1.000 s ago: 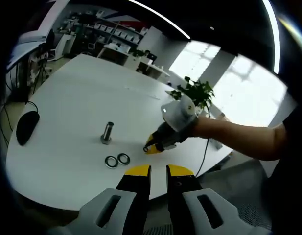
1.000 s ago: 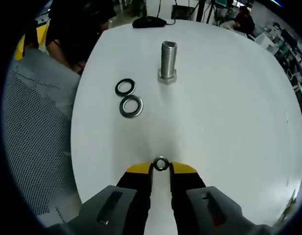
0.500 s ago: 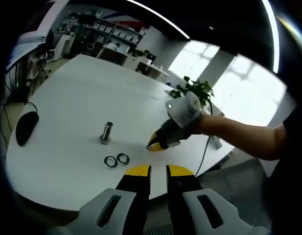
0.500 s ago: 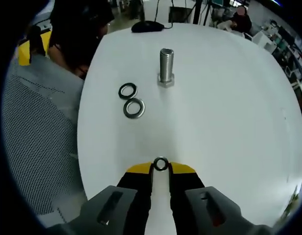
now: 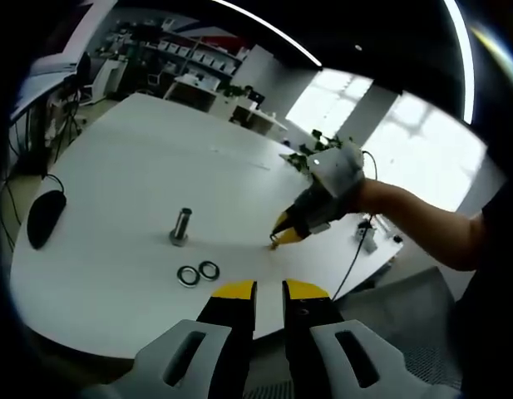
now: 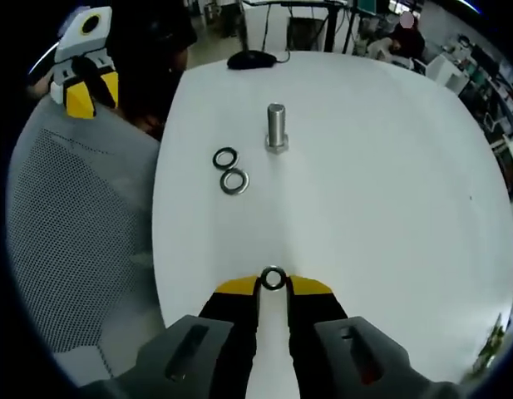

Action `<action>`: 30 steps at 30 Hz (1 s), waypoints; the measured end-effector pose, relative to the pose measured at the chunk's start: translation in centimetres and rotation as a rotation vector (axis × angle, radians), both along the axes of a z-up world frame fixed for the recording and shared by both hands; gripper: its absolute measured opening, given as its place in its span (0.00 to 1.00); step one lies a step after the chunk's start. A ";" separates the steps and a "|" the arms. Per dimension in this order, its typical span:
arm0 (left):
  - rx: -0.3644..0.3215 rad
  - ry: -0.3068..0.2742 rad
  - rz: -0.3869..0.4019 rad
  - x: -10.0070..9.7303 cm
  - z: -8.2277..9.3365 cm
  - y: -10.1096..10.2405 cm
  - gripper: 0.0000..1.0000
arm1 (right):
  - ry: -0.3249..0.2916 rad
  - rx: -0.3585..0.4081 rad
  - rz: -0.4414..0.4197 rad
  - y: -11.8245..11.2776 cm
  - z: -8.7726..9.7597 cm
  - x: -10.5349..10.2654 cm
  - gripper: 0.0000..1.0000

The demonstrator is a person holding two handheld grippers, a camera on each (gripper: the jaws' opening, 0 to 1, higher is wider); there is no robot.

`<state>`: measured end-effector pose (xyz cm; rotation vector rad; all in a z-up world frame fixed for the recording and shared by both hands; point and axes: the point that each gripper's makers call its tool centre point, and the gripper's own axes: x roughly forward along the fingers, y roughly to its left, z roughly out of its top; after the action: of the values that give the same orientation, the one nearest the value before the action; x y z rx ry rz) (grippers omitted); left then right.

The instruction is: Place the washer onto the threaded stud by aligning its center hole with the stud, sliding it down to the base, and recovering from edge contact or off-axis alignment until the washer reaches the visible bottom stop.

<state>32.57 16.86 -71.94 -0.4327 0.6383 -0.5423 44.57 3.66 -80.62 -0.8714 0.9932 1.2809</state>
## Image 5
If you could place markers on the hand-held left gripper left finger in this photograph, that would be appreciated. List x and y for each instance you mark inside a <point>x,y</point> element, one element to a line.
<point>227,332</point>

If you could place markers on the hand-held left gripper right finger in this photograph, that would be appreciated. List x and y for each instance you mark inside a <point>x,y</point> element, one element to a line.
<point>310,332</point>

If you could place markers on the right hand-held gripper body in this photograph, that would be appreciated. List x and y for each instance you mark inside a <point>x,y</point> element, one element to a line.
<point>337,174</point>

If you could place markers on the small threaded stud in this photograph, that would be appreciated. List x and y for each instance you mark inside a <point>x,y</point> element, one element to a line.
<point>274,245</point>

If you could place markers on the large threaded stud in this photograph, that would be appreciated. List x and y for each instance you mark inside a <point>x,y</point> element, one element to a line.
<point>181,226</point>

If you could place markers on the white handheld controller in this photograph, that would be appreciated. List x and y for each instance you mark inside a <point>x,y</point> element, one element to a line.
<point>367,241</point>

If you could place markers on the bright window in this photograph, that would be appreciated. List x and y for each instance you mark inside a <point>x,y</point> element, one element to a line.
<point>405,137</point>

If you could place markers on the grey mesh office chair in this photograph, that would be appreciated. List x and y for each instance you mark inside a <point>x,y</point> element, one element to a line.
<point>405,316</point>

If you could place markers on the white background desk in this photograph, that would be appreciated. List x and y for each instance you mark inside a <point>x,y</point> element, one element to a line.
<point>223,104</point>

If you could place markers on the long ceiling light strip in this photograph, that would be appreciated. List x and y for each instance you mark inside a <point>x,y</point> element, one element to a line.
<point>272,31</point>
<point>462,54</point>

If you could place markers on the shelf with white bins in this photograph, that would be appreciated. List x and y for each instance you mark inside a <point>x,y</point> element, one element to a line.
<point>198,52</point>

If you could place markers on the person's dark shirt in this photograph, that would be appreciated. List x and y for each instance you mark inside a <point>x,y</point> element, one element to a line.
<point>497,299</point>

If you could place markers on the black computer mouse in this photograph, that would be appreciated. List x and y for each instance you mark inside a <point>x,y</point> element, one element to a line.
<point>44,218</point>

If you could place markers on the computer monitor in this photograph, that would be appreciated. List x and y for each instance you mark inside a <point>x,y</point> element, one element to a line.
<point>48,62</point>

